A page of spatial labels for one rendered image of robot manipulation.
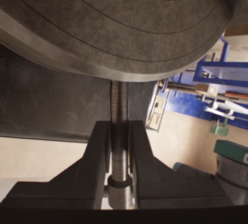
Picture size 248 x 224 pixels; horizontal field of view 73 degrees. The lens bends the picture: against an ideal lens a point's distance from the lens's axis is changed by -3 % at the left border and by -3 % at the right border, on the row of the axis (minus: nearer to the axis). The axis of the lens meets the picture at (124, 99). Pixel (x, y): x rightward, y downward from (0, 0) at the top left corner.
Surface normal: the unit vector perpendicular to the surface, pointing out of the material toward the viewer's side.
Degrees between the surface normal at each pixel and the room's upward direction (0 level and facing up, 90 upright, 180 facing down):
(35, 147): 90
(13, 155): 90
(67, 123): 90
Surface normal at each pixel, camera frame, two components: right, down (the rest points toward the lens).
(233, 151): -0.74, -0.18
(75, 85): 0.55, 0.18
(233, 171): -0.71, 0.18
